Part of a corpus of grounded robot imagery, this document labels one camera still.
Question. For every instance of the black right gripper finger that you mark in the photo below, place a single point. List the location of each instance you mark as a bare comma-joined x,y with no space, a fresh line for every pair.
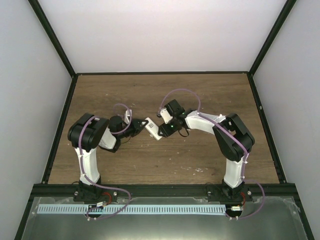
161,130
163,134

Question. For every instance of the white remote control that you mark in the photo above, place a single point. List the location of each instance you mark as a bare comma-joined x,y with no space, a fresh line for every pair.
152,128

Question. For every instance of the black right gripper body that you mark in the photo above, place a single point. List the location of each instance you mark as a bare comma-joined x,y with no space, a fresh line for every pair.
171,130

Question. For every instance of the grey metal front plate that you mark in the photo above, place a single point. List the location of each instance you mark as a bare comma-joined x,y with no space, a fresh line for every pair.
270,218

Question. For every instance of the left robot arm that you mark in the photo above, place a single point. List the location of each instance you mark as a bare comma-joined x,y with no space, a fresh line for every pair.
88,134

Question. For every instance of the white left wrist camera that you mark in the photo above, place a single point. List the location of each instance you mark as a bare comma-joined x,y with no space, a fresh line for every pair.
128,116

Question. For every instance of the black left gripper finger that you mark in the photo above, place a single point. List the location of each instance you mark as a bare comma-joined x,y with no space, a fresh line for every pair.
138,129
141,122

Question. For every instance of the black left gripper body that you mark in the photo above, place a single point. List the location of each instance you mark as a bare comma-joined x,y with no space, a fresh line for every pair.
131,131

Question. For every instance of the light blue slotted cable duct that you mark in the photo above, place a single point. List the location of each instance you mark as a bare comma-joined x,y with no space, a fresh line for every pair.
133,209

